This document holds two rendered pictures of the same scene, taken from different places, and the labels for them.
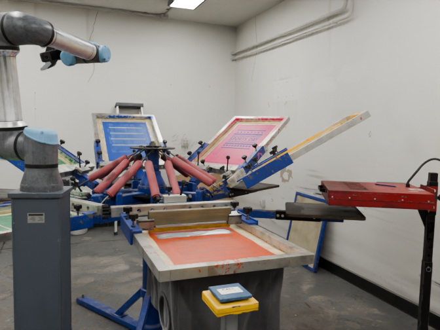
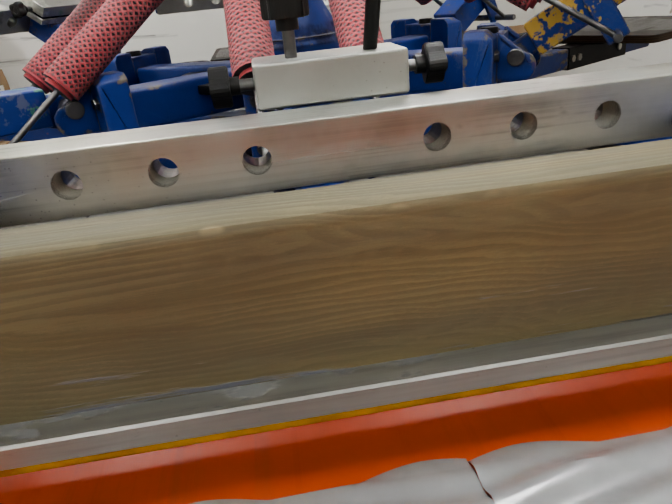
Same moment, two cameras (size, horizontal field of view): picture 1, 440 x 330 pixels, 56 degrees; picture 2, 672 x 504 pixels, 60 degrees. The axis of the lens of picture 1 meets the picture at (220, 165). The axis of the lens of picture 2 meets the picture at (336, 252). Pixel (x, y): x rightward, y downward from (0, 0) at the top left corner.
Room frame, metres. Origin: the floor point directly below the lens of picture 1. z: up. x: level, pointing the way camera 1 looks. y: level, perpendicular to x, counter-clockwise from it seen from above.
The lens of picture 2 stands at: (1.73, 0.12, 1.13)
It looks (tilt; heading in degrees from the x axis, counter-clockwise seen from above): 25 degrees down; 16
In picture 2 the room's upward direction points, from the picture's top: 6 degrees counter-clockwise
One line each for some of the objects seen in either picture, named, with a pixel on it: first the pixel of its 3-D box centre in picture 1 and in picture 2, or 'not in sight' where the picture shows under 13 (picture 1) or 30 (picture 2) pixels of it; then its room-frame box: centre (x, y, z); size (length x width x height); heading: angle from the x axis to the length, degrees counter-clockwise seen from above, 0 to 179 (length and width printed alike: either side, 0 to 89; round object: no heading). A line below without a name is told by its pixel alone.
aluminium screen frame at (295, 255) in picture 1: (204, 238); not in sight; (1.75, 0.06, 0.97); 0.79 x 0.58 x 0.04; 22
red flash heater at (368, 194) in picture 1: (374, 194); not in sight; (2.52, -0.96, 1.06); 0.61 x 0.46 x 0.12; 82
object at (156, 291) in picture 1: (165, 289); not in sight; (1.63, 0.21, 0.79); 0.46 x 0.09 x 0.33; 22
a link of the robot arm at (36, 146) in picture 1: (39, 145); not in sight; (1.54, 0.68, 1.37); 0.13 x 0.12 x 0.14; 70
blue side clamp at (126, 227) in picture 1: (130, 228); not in sight; (1.87, 0.41, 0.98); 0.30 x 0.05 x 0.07; 22
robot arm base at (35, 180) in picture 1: (42, 176); not in sight; (1.54, 0.67, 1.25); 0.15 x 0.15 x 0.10
